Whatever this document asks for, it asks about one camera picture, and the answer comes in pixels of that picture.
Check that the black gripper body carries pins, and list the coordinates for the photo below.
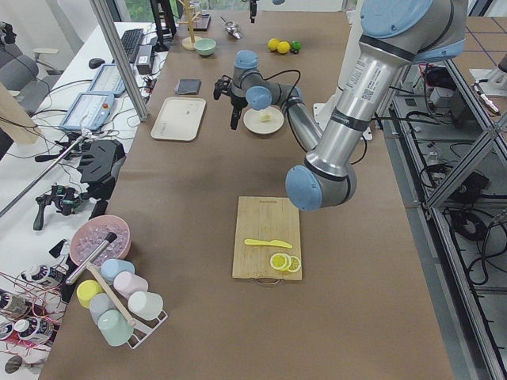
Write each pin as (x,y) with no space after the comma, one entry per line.
(238,101)
(252,9)

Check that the cream round plate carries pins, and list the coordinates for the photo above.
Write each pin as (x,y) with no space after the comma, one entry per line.
(253,123)

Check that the cream rabbit tray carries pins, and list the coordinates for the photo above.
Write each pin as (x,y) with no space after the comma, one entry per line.
(179,119)

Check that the metal scoop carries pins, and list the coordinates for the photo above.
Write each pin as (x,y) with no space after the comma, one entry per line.
(232,28)

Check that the yellow lemon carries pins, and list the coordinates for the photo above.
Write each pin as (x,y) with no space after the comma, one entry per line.
(273,44)
(283,47)

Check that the grey folded cloth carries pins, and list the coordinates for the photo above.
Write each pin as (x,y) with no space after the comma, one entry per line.
(188,86)

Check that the mint green bowl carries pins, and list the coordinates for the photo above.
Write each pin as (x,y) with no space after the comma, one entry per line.
(205,47)

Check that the green lime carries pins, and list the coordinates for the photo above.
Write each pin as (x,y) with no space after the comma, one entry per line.
(295,47)

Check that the wooden cup tree stand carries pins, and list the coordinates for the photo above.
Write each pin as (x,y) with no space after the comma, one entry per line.
(191,13)

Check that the black keyboard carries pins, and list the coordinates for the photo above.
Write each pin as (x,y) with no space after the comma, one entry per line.
(131,41)

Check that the bamboo cutting board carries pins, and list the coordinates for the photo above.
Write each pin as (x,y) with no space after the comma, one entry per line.
(265,218)

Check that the blue teach pendant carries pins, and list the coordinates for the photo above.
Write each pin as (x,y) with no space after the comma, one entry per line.
(108,79)
(88,111)

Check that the yellow plastic knife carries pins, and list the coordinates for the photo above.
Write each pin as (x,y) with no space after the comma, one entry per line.
(272,243)

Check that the black computer mouse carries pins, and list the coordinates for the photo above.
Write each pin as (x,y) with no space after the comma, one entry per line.
(94,63)

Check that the lemon slices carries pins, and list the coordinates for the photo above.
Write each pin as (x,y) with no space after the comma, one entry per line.
(285,263)

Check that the metal muddler with black tip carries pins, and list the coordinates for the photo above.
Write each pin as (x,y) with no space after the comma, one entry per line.
(72,278)

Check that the pink bowl with ice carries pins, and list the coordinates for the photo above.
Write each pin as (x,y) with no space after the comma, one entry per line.
(92,233)

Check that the light blue cup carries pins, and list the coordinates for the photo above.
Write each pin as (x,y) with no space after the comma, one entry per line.
(113,267)

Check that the pink cup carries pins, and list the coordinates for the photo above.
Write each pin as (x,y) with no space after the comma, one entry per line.
(127,283)

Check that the white cup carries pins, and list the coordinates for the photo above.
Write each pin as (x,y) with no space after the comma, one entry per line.
(147,305)

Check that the yellow cup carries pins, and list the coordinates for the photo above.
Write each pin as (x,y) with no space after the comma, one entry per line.
(86,290)

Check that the white cup rack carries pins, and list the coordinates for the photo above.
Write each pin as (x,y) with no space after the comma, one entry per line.
(142,329)

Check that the grey cup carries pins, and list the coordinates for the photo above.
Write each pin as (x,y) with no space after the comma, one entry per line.
(99,304)

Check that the mint green cup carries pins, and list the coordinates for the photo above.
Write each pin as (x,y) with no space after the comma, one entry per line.
(114,328)

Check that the aluminium frame post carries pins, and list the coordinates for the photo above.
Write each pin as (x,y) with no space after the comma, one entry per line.
(108,28)

